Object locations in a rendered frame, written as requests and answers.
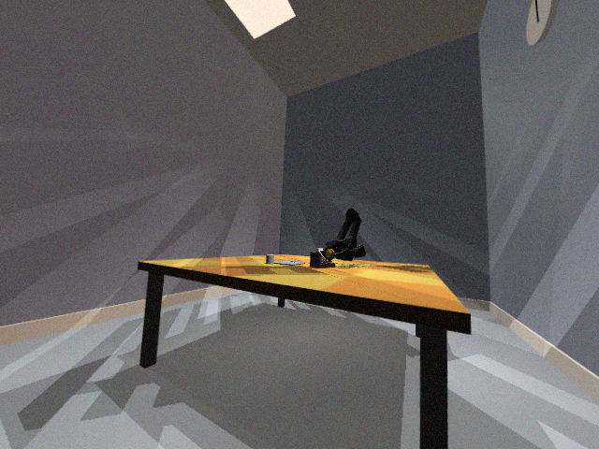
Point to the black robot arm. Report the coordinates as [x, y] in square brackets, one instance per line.
[351, 218]

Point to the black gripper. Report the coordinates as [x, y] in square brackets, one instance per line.
[346, 255]

